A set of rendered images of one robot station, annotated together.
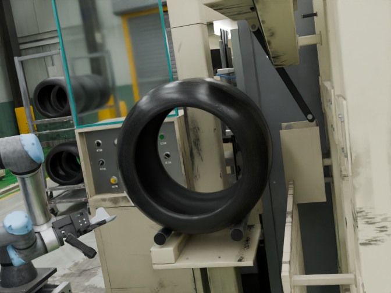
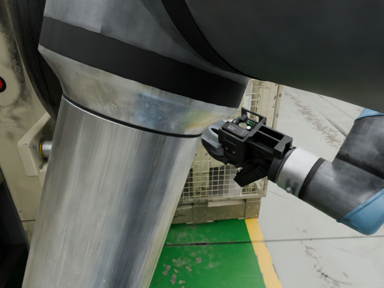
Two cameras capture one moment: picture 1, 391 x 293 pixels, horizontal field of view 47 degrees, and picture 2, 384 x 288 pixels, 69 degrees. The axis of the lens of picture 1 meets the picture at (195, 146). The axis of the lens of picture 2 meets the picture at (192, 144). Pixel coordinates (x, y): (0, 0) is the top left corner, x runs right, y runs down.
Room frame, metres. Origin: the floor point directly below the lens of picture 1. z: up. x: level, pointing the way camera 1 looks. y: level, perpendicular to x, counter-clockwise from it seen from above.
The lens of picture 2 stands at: (1.74, 0.82, 1.25)
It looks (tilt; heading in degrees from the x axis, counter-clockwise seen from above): 28 degrees down; 249
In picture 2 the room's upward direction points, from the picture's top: straight up
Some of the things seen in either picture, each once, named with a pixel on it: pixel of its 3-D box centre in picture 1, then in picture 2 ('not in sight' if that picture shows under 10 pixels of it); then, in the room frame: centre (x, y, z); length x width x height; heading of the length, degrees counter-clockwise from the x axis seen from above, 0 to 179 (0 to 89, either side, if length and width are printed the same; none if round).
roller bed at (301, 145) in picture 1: (302, 160); not in sight; (1.79, -0.43, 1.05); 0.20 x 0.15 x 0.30; 166
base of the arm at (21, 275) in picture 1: (17, 268); not in sight; (1.80, 0.82, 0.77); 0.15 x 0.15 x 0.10
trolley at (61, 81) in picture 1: (80, 128); not in sight; (5.73, 1.42, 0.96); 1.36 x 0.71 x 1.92; 162
